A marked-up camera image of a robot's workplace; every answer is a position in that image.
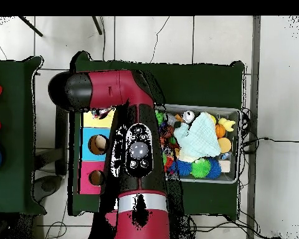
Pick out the pale orange round sponge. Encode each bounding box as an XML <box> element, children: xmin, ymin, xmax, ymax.
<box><xmin>217</xmin><ymin>137</ymin><xmax>232</xmax><ymax>154</ymax></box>

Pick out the dark green table cloth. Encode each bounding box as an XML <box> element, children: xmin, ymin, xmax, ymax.
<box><xmin>69</xmin><ymin>50</ymin><xmax>246</xmax><ymax>221</ymax></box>

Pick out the small orange basketball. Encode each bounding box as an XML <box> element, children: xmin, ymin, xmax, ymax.
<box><xmin>214</xmin><ymin>124</ymin><xmax>226</xmax><ymax>139</ymax></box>

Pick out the green covered side table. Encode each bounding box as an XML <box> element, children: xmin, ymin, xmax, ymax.
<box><xmin>0</xmin><ymin>56</ymin><xmax>45</xmax><ymax>216</ymax></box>

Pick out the large blue spiky ball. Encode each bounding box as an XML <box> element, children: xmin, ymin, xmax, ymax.
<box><xmin>175</xmin><ymin>159</ymin><xmax>193</xmax><ymax>179</ymax></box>

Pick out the clear shallow bin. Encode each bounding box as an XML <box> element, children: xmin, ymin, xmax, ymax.
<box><xmin>154</xmin><ymin>103</ymin><xmax>242</xmax><ymax>185</ymax></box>

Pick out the green fuzzy monster toy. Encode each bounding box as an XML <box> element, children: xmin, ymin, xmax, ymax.
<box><xmin>191</xmin><ymin>158</ymin><xmax>212</xmax><ymax>180</ymax></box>

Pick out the black tripod leg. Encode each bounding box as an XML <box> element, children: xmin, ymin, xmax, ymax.
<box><xmin>17</xmin><ymin>16</ymin><xmax>44</xmax><ymax>38</ymax></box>
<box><xmin>92</xmin><ymin>16</ymin><xmax>104</xmax><ymax>36</ymax></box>

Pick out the mint green knitted cloth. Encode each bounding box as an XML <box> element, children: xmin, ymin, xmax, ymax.
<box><xmin>173</xmin><ymin>111</ymin><xmax>222</xmax><ymax>159</ymax></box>

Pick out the black cable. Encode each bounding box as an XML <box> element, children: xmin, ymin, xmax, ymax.
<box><xmin>240</xmin><ymin>135</ymin><xmax>299</xmax><ymax>150</ymax></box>

